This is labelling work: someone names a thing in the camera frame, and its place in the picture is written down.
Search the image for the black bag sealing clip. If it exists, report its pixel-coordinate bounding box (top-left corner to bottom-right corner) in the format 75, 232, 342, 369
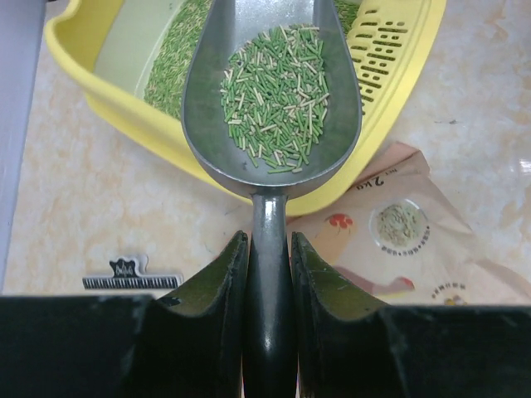
82, 255, 183, 290

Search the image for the yellow litter box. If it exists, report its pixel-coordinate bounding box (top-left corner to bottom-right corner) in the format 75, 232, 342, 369
44, 1, 446, 216

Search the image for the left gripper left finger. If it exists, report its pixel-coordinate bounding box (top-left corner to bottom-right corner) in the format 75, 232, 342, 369
1, 232, 248, 397

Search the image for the pink cat litter bag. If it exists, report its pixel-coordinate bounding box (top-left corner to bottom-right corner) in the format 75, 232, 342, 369
288, 143, 530, 305

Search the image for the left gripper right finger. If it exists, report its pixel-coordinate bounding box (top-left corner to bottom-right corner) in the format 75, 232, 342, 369
291, 232, 530, 397

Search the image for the green cat litter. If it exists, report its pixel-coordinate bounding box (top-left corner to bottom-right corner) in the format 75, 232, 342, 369
144, 1, 363, 131

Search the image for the silver metal scoop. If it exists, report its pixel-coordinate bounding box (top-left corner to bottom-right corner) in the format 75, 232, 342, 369
181, 0, 363, 398

